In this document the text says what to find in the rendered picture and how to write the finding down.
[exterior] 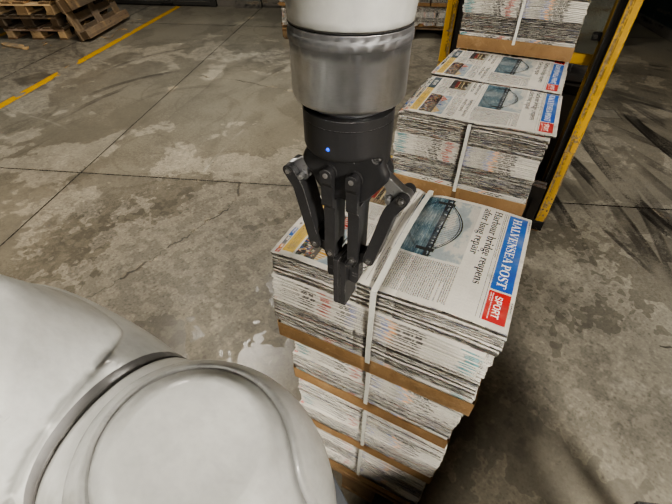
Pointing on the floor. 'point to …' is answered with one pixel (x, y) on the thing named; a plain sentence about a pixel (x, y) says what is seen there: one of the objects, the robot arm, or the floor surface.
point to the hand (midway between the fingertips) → (345, 275)
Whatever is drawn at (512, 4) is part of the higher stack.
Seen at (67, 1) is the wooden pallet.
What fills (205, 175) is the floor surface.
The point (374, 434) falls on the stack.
